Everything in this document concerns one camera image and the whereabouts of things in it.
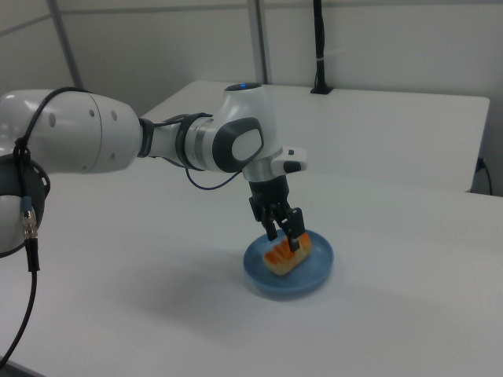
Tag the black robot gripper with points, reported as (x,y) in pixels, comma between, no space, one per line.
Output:
(269,192)

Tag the toy bread with orange glaze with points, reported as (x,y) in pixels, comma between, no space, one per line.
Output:
(285,261)

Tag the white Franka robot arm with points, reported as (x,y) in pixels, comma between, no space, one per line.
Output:
(98,133)

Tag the blue round plate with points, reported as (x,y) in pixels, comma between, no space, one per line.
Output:
(310,279)

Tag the white side table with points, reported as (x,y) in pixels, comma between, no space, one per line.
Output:
(373,129)

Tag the black camera stand pole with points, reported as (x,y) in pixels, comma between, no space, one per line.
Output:
(321,47)

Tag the grey partition frame post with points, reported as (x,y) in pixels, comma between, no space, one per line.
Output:
(67,43)
(261,39)

